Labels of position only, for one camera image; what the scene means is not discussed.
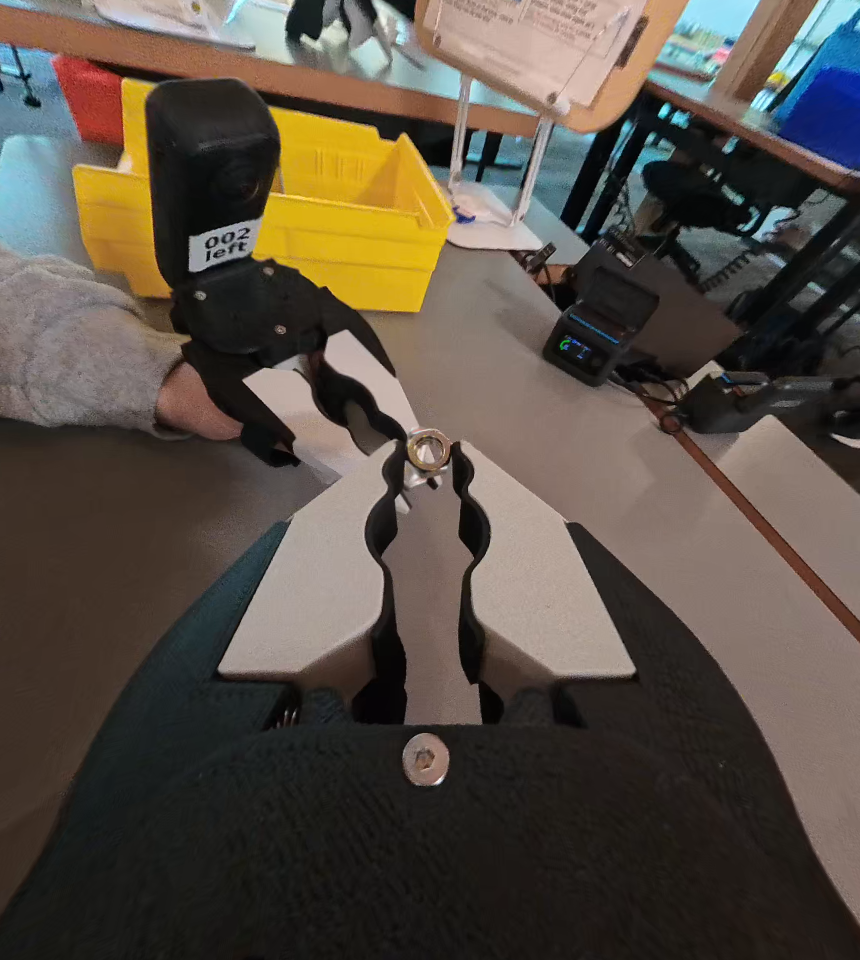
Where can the dark brown box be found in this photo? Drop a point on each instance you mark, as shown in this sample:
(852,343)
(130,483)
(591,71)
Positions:
(692,315)

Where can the person's left forearm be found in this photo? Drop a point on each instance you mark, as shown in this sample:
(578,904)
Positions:
(40,337)

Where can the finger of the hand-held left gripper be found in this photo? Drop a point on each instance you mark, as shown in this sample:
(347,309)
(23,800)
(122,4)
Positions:
(287,397)
(370,375)

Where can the black white gripper pair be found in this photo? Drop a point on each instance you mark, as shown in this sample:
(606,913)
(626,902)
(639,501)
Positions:
(340,19)

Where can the black device with colour screen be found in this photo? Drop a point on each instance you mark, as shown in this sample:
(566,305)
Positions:
(595,330)

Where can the person's left hand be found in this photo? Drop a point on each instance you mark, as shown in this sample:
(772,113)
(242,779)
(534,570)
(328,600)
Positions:
(190,405)

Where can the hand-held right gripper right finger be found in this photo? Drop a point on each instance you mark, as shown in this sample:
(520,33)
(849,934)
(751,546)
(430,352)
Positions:
(542,600)

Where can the white paper sheet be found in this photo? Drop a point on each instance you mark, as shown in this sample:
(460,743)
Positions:
(160,11)

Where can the red plastic bin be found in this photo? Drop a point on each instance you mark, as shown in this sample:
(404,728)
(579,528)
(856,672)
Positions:
(89,97)

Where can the steel hex nut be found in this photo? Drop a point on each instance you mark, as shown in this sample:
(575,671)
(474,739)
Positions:
(428,450)

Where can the large yellow plastic bin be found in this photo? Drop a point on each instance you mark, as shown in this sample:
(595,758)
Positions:
(355,225)

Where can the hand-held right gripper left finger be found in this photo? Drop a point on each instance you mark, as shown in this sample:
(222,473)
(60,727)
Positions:
(317,592)

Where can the blue stacked bins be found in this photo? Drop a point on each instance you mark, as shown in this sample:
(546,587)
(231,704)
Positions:
(850,120)

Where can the wooden top table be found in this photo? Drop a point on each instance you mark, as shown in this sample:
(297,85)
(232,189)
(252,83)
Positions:
(250,64)
(775,135)

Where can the wooden instruction board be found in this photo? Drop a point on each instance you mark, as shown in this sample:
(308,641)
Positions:
(520,37)

